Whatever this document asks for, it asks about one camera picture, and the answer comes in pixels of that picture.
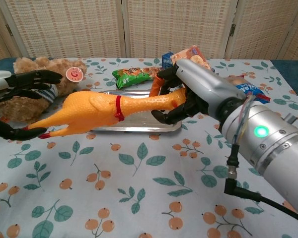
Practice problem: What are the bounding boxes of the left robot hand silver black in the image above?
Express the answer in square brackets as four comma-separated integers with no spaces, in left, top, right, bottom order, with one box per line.
[0,69,63,141]

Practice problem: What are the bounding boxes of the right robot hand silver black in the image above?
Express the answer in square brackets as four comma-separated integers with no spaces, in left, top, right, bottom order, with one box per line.
[150,59,248,126]

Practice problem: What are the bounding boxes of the yellow rubber chicken toy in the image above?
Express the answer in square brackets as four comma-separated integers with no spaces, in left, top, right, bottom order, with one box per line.
[23,89,189,138]

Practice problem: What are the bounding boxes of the rectangular stainless steel tray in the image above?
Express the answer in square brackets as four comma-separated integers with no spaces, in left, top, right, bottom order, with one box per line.
[89,89,182,132]

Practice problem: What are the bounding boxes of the floral fruit print tablecloth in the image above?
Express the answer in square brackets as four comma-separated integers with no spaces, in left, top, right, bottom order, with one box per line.
[0,57,298,238]

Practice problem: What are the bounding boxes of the brown teddy bear plush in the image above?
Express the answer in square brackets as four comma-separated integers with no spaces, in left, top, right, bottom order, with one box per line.
[0,56,88,123]

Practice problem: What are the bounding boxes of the orange biscuit box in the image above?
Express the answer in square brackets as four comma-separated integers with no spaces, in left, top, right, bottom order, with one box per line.
[170,45,216,72]

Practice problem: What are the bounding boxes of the blue snack bag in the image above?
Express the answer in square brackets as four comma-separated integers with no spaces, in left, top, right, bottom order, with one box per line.
[223,76,271,104]

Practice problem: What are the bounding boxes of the small blue carton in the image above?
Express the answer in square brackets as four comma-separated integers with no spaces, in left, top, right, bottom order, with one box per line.
[161,52,176,70]

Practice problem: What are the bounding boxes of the beige woven folding screen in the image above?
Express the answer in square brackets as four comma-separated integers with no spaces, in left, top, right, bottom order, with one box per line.
[0,0,298,60]

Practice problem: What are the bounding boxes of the green snack bag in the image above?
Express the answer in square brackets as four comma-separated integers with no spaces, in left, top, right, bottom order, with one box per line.
[111,68,151,90]

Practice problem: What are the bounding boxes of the thin multicoloured wire bundle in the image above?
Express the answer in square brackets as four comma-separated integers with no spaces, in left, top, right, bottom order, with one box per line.
[234,95,255,144]

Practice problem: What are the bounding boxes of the black arm cable with plug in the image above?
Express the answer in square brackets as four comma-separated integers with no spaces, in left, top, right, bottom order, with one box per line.
[224,143,298,226]

